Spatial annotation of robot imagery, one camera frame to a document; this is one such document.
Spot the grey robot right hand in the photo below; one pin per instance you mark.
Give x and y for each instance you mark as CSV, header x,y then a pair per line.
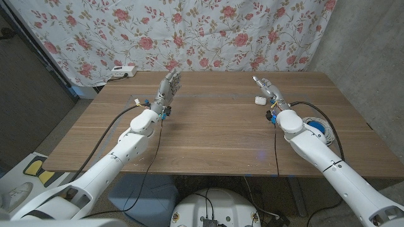
x,y
273,93

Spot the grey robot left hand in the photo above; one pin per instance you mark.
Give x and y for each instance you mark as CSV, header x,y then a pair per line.
x,y
168,89

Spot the white AirPods case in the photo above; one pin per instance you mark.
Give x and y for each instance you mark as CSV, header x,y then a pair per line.
x,y
260,101

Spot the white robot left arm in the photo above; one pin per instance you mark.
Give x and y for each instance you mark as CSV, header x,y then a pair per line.
x,y
110,167

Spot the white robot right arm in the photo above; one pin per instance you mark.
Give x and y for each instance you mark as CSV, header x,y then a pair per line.
x,y
331,170

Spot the white power strip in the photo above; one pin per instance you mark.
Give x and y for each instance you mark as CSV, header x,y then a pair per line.
x,y
123,71

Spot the blue round pedal button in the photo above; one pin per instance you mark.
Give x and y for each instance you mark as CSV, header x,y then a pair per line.
x,y
318,126

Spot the floral rose backdrop cloth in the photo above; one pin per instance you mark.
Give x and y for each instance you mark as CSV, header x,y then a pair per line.
x,y
189,34

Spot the white storage box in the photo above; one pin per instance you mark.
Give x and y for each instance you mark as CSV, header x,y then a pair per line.
x,y
85,92

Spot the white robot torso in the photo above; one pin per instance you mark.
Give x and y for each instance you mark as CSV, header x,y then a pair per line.
x,y
217,208

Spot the white shoe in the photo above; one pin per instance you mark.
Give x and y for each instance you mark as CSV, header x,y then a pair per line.
x,y
17,195

